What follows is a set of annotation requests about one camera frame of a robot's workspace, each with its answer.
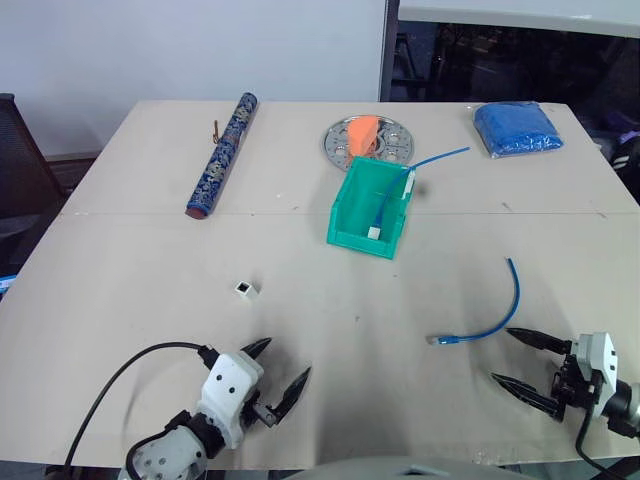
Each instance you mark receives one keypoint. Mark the black bag with white stripes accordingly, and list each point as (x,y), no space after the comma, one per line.
(625,160)

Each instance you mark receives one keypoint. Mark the orange cloth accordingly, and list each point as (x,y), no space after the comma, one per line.
(363,135)

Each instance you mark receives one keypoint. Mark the green plastic bin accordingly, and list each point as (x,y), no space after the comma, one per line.
(360,220)

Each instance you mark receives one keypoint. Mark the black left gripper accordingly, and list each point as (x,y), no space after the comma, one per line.
(260,411)

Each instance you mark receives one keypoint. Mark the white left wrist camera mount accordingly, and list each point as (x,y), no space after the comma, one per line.
(227,382)

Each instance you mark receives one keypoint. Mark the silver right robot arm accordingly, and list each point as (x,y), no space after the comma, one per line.
(625,405)

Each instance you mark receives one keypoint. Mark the blue patterned rolled scroll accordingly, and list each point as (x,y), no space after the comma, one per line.
(223,155)

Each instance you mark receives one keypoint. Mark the small white connector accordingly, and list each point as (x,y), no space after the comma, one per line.
(246,289)

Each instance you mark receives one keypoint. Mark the white partition board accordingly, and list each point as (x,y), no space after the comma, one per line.
(195,50)

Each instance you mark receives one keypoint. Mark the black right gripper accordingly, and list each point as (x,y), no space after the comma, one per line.
(575,387)

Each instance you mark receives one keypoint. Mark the white block on bin rim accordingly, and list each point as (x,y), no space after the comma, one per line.
(408,182)

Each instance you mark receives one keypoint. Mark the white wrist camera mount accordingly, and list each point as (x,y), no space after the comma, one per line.
(227,382)
(602,360)

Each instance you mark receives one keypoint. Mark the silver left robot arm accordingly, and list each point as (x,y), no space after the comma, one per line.
(167,452)

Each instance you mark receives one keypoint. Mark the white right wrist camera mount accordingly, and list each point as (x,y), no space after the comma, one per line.
(602,360)

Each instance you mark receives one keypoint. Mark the blue towel in plastic bag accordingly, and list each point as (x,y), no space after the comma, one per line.
(517,131)

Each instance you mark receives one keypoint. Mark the black chair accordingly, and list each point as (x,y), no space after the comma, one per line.
(22,170)

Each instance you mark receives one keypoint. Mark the round perforated metal plate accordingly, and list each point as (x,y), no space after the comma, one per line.
(400,140)

